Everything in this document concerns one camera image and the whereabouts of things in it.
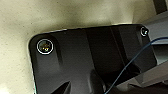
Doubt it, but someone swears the thin blue cable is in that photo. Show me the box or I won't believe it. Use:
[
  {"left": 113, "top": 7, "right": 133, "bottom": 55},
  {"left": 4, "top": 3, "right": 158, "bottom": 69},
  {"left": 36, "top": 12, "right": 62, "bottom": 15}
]
[{"left": 104, "top": 37, "right": 168, "bottom": 94}]

